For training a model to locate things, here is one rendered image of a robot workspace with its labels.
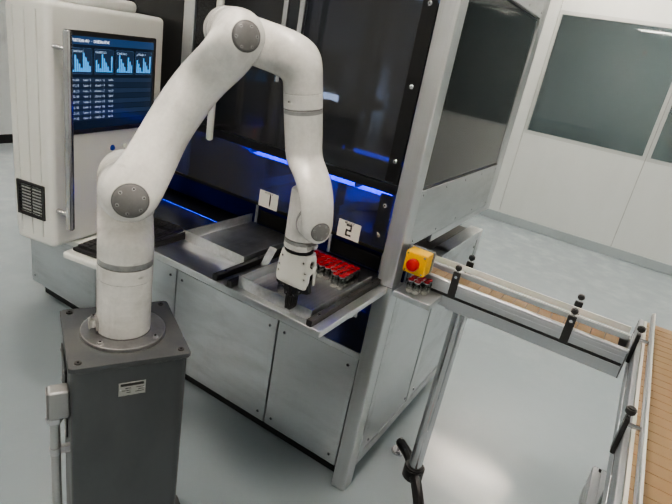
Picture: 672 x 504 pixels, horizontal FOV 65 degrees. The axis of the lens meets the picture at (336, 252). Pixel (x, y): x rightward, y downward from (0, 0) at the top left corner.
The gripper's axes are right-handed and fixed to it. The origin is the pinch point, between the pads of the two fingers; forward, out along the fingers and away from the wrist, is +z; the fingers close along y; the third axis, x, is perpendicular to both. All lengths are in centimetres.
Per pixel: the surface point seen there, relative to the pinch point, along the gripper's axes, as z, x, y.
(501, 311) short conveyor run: 2, -50, -45
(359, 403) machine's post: 51, -39, -10
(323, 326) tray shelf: 4.4, -2.4, -9.9
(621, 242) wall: 75, -499, -72
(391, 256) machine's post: -6.4, -39.1, -9.7
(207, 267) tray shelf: 4.4, -3.8, 34.3
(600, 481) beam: 37, -43, -87
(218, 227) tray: 3, -28, 54
